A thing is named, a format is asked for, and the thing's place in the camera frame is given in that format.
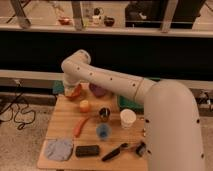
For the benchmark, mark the blue folded cloth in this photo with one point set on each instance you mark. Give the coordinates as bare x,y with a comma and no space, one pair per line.
58,149

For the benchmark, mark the green plastic tray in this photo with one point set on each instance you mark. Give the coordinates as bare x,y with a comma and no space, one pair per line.
124,103

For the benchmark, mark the orange bowl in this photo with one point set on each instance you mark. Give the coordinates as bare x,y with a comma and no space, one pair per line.
80,89

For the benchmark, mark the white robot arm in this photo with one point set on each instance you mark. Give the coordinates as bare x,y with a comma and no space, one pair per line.
173,130

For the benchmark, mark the purple bowl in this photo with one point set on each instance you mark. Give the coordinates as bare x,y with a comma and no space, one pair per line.
96,90

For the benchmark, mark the white paper cup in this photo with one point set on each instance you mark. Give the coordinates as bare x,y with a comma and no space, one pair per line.
128,117

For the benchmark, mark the small metal cup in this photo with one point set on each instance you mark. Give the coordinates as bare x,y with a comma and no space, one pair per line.
104,114

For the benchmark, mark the white mug on shelf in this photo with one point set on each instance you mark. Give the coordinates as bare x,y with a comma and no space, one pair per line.
96,19

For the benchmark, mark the red bowl on shelf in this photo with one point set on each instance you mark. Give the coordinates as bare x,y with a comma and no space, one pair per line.
64,21

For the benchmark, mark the orange carrot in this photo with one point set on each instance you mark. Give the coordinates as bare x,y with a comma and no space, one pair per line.
79,126

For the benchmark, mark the orange fruit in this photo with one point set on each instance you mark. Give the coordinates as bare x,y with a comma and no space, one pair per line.
84,106

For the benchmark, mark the small black brush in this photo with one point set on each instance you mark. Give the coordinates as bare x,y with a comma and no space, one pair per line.
141,149

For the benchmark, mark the blue plastic cup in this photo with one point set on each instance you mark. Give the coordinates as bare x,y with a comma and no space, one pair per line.
103,130

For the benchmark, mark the teal sponge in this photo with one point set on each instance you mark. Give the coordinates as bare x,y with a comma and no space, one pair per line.
58,87

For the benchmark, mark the dark bowl on shelf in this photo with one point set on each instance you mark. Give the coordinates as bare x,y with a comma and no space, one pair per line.
109,22

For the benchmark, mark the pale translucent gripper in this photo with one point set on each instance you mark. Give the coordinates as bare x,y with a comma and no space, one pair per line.
72,91

